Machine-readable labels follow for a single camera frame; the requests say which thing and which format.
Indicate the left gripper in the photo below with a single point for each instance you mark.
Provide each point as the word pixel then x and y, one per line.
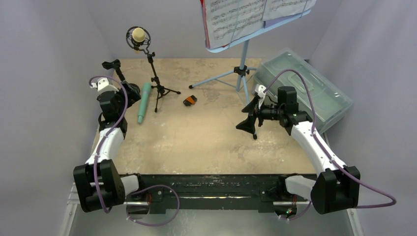
pixel 133 96

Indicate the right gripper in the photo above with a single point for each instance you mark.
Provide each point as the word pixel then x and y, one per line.
pixel 255 110

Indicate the black round-base mic stand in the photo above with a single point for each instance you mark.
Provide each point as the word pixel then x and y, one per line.
pixel 116 64

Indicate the teal toy microphone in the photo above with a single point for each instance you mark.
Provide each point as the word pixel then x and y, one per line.
pixel 146 90

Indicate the black tripod mic stand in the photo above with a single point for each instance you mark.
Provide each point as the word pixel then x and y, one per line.
pixel 161 90

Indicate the beige condenser microphone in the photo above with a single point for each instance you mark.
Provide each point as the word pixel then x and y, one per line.
pixel 138 39

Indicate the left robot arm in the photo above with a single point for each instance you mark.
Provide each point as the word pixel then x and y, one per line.
pixel 98 184

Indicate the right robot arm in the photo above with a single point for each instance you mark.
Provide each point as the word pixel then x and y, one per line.
pixel 335 187

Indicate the blue music stand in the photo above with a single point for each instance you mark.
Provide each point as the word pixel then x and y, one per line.
pixel 243 70

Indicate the orange black hex key set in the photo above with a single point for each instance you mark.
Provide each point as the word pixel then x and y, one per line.
pixel 191 100

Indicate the translucent green storage box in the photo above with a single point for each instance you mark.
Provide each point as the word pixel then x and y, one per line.
pixel 329 102

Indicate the sheet music pages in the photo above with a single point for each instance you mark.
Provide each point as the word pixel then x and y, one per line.
pixel 229 22

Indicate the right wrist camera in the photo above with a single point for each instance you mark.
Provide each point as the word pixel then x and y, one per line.
pixel 260 90

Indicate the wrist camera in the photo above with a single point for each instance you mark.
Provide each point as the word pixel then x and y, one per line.
pixel 260 90
pixel 102 85

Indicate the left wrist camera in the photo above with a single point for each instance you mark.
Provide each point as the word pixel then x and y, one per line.
pixel 102 85

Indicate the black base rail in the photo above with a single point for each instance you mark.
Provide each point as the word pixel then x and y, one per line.
pixel 157 193

